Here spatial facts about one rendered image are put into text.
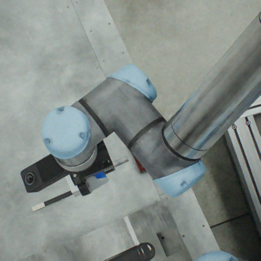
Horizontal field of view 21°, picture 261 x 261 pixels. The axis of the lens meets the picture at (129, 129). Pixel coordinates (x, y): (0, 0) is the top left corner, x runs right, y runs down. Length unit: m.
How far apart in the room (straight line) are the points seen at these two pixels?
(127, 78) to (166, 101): 1.34
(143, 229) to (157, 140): 0.41
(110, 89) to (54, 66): 0.56
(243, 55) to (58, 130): 0.31
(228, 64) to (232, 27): 1.59
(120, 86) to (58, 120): 0.11
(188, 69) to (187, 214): 1.02
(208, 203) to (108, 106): 1.31
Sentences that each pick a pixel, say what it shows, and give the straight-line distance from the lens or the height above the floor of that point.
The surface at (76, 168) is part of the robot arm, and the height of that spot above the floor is 1.18.
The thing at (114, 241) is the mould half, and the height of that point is 0.89.
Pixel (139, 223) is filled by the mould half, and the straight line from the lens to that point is 1.43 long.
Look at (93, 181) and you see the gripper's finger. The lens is 1.32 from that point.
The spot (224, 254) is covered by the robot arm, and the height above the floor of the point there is 1.26.
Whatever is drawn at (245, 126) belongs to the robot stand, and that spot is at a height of 0.23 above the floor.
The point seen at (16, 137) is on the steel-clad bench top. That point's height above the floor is 0.80.
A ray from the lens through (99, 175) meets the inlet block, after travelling 1.39.
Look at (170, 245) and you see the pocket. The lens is 1.45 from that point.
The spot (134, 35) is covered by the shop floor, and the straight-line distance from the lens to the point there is 2.50.
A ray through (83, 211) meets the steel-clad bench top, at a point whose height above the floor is 0.80.
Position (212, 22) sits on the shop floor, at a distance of 2.53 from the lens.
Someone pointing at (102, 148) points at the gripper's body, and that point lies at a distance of 1.20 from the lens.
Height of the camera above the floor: 2.31
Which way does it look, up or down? 75 degrees down
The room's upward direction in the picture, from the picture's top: 11 degrees counter-clockwise
